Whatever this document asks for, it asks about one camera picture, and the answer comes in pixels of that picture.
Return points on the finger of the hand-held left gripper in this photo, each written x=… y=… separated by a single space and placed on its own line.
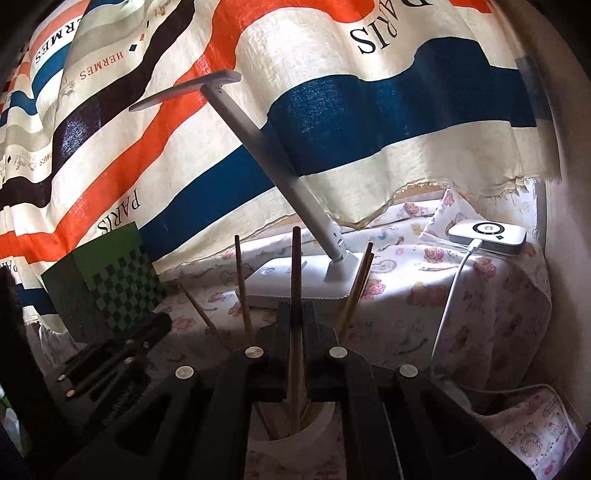
x=120 y=374
x=147 y=330

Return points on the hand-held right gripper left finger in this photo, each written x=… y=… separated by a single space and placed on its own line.
x=272 y=364

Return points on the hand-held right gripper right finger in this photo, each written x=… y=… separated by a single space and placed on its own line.
x=318 y=364

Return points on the wooden chopstick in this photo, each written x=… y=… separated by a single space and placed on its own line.
x=364 y=281
x=358 y=281
x=198 y=309
x=295 y=263
x=242 y=286

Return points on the translucent plastic cup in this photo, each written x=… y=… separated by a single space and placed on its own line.
x=323 y=427

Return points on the green checkered box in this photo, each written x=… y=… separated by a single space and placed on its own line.
x=115 y=286

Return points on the bear print cloth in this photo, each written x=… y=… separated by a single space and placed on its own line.
x=406 y=300

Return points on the white desk lamp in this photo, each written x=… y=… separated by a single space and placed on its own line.
x=277 y=161

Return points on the white charging device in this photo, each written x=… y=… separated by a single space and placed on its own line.
x=487 y=235

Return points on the striped curtain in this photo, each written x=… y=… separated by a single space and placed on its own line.
x=369 y=115

